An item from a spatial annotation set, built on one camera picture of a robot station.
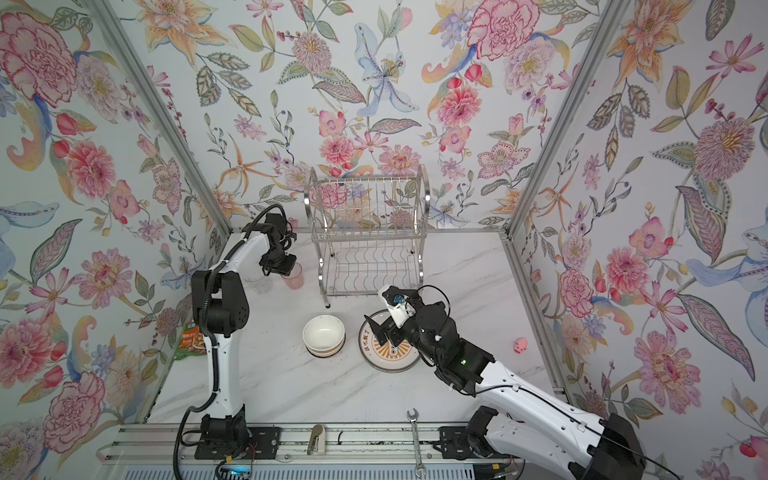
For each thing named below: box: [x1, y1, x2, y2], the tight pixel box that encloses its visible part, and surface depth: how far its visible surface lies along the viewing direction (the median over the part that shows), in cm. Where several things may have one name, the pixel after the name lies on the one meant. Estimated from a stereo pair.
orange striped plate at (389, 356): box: [358, 340, 421, 371], surface depth 88 cm
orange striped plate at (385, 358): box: [359, 309, 421, 373], surface depth 88 cm
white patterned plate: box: [360, 348, 420, 371], surface depth 88 cm
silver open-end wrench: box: [407, 408, 427, 479], surface depth 75 cm
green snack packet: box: [174, 321, 207, 361], surface depth 90 cm
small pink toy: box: [513, 337, 529, 354], surface depth 90 cm
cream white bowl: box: [304, 340, 345, 357], surface depth 84 cm
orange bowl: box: [302, 314, 346, 352], surface depth 88 cm
